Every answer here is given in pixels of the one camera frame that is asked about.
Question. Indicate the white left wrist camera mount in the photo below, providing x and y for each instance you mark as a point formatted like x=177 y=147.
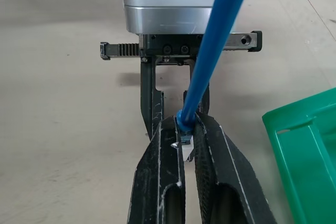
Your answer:
x=168 y=6

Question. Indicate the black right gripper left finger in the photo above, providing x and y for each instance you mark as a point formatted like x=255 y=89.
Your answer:
x=155 y=176

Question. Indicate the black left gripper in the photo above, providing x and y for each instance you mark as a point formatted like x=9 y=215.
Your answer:
x=170 y=48

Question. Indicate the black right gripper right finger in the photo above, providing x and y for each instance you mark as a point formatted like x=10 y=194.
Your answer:
x=225 y=166

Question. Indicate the green plastic bin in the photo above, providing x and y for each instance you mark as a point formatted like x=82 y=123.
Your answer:
x=307 y=155

